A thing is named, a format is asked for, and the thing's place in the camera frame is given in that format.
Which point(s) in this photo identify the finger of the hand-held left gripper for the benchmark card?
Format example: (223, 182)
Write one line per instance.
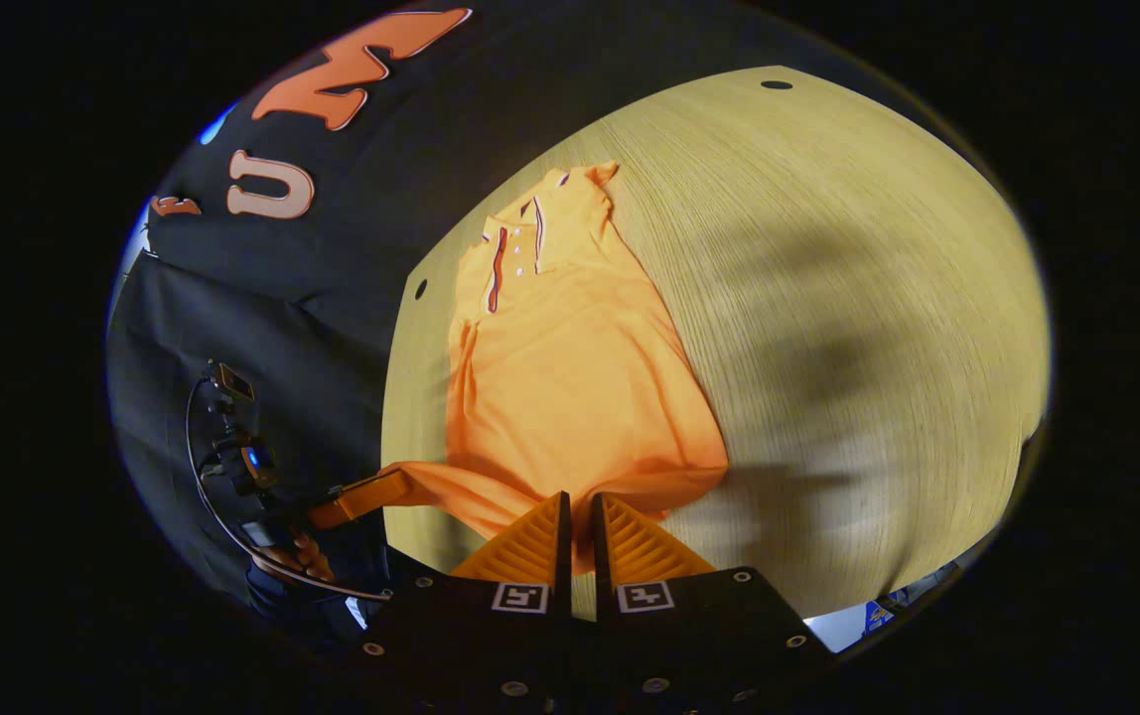
(361, 497)

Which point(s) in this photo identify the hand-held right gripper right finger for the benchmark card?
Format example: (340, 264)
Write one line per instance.
(598, 556)

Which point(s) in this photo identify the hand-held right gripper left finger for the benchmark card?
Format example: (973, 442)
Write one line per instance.
(564, 556)

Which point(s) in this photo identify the orange T-shirt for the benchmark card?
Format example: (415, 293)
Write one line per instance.
(570, 377)

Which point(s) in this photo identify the black backdrop cloth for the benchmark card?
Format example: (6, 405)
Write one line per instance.
(352, 258)

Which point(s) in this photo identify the blue and white object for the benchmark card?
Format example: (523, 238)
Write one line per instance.
(876, 616)

